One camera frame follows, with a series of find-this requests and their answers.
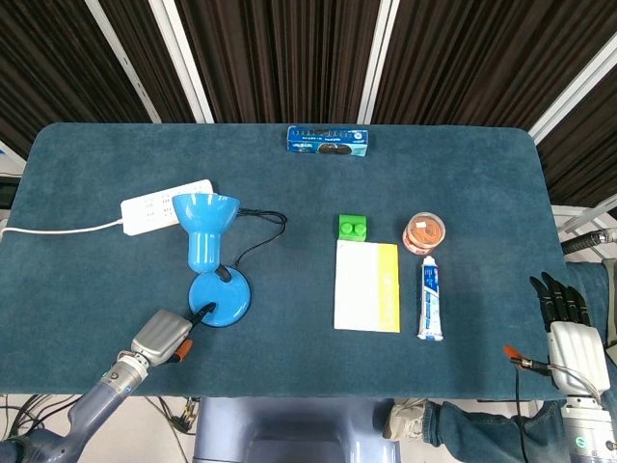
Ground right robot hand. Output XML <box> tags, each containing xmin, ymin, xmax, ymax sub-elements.
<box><xmin>503</xmin><ymin>271</ymin><xmax>611</xmax><ymax>401</ymax></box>

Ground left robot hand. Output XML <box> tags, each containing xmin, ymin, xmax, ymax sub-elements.
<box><xmin>129</xmin><ymin>302</ymin><xmax>218</xmax><ymax>367</ymax></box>

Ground blue desk lamp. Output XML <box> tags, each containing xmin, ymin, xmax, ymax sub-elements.
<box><xmin>172</xmin><ymin>191</ymin><xmax>254</xmax><ymax>331</ymax></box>

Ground person's leg in jeans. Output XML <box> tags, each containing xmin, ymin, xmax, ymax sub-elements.
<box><xmin>423</xmin><ymin>397</ymin><xmax>570</xmax><ymax>463</ymax></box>

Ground white power strip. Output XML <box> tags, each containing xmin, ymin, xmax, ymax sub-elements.
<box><xmin>120</xmin><ymin>178</ymin><xmax>214</xmax><ymax>236</ymax></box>

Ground blue table cloth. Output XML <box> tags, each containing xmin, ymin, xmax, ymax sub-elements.
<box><xmin>0</xmin><ymin>122</ymin><xmax>568</xmax><ymax>401</ymax></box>

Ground blue and white toothpaste tube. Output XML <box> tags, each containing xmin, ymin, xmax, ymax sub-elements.
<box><xmin>416</xmin><ymin>255</ymin><xmax>444</xmax><ymax>342</ymax></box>

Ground beige sneaker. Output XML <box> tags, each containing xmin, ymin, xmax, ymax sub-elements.
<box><xmin>384</xmin><ymin>398</ymin><xmax>430</xmax><ymax>441</ymax></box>

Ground clear jar with orange contents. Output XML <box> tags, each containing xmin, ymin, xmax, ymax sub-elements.
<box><xmin>402</xmin><ymin>211</ymin><xmax>447</xmax><ymax>256</ymax></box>

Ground brown pleated curtain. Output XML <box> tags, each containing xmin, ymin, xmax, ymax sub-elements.
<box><xmin>175</xmin><ymin>0</ymin><xmax>385</xmax><ymax>124</ymax></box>
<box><xmin>0</xmin><ymin>0</ymin><xmax>155</xmax><ymax>160</ymax></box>
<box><xmin>537</xmin><ymin>81</ymin><xmax>617</xmax><ymax>206</ymax></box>
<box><xmin>373</xmin><ymin>0</ymin><xmax>617</xmax><ymax>129</ymax></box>
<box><xmin>100</xmin><ymin>0</ymin><xmax>203</xmax><ymax>123</ymax></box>

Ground green building block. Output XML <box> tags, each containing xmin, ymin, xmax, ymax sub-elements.
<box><xmin>336</xmin><ymin>214</ymin><xmax>371</xmax><ymax>242</ymax></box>

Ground blue cookie box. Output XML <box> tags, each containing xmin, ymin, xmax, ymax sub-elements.
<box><xmin>286</xmin><ymin>124</ymin><xmax>371</xmax><ymax>158</ymax></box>

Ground thin black cable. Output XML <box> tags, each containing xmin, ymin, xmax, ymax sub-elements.
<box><xmin>512</xmin><ymin>364</ymin><xmax>531</xmax><ymax>463</ymax></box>

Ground floor cables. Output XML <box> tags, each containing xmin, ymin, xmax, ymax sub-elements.
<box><xmin>153</xmin><ymin>395</ymin><xmax>200</xmax><ymax>435</ymax></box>
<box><xmin>0</xmin><ymin>395</ymin><xmax>78</xmax><ymax>441</ymax></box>

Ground black corrugated hose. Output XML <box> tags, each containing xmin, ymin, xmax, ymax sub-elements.
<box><xmin>561</xmin><ymin>230</ymin><xmax>617</xmax><ymax>256</ymax></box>

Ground white power strip cable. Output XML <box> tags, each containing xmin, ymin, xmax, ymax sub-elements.
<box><xmin>0</xmin><ymin>217</ymin><xmax>124</xmax><ymax>242</ymax></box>

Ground white metal frame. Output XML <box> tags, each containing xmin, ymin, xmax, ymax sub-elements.
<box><xmin>551</xmin><ymin>195</ymin><xmax>617</xmax><ymax>237</ymax></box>

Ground black power cord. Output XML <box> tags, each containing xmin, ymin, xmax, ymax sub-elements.
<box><xmin>219</xmin><ymin>207</ymin><xmax>288</xmax><ymax>271</ymax></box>

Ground white post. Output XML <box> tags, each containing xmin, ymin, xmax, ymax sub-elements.
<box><xmin>527</xmin><ymin>36</ymin><xmax>617</xmax><ymax>142</ymax></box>
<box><xmin>85</xmin><ymin>0</ymin><xmax>162</xmax><ymax>123</ymax></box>
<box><xmin>148</xmin><ymin>0</ymin><xmax>215</xmax><ymax>124</ymax></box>
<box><xmin>357</xmin><ymin>0</ymin><xmax>401</xmax><ymax>124</ymax></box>

